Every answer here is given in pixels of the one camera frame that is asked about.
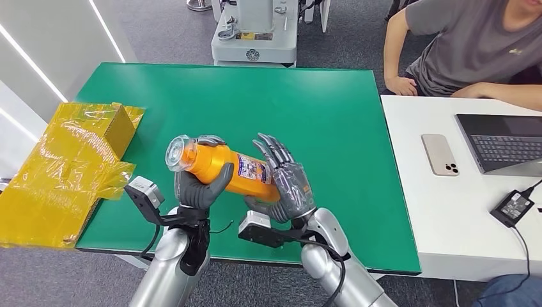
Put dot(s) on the beige smartphone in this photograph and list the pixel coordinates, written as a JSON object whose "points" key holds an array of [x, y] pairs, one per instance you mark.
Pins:
{"points": [[438, 154]]}

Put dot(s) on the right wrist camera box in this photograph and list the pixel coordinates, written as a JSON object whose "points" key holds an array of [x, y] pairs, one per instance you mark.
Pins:
{"points": [[256, 222]]}

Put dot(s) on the green topped table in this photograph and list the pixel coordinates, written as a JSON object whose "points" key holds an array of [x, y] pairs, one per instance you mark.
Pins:
{"points": [[254, 106]]}

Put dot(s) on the white desk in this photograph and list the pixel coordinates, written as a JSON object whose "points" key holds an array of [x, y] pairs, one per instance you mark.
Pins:
{"points": [[444, 220]]}

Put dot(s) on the black chair base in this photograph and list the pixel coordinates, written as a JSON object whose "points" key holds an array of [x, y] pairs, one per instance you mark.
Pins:
{"points": [[394, 7]]}

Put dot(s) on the dark grey laptop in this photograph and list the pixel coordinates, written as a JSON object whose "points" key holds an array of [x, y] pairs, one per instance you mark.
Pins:
{"points": [[504, 144]]}

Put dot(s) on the yellow taped cardboard box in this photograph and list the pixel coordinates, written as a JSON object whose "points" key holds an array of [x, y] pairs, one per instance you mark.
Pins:
{"points": [[63, 169]]}

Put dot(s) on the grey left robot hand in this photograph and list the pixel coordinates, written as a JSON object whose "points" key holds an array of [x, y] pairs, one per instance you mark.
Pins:
{"points": [[199, 197]]}

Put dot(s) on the person's right hand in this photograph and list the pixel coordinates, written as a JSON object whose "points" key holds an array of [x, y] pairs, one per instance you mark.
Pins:
{"points": [[400, 86]]}

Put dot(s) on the chrome stand base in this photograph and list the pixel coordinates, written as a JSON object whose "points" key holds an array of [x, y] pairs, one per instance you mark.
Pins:
{"points": [[199, 5]]}

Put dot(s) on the orange juice bottle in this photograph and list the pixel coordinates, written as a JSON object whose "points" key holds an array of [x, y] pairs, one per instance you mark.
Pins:
{"points": [[220, 165]]}

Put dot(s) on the person's left hand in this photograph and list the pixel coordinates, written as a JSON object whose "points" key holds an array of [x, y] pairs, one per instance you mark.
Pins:
{"points": [[468, 91]]}

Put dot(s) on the grey machine base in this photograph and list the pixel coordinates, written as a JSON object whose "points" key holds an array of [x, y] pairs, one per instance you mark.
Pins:
{"points": [[254, 46]]}

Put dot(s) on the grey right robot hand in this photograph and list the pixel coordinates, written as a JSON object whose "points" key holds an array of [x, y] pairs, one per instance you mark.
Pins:
{"points": [[294, 190]]}

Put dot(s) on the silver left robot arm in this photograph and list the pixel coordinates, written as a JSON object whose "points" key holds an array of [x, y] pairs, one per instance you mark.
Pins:
{"points": [[165, 271]]}

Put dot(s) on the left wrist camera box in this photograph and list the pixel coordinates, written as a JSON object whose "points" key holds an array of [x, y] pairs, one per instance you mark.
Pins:
{"points": [[146, 190]]}

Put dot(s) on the black power adapter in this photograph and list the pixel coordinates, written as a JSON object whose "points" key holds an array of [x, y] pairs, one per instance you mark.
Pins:
{"points": [[512, 208]]}

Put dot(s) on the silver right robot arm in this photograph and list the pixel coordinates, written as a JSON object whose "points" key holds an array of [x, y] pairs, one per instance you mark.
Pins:
{"points": [[360, 284]]}

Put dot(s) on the person's hand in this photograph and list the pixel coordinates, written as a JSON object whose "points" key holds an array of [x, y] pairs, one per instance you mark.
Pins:
{"points": [[468, 91], [400, 86]]}

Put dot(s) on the white table leg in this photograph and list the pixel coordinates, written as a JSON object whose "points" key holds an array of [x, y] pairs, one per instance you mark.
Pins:
{"points": [[131, 260]]}

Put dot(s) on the blue fabric item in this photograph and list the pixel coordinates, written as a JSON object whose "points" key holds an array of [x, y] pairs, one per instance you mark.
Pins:
{"points": [[512, 292]]}

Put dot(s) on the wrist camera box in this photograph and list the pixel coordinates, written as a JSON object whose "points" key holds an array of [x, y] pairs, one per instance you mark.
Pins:
{"points": [[256, 222], [146, 190]]}

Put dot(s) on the person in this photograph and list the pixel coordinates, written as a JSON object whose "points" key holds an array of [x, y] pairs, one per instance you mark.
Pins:
{"points": [[466, 46]]}

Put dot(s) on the white machine frame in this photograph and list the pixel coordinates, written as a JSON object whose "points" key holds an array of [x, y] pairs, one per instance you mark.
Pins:
{"points": [[324, 12]]}

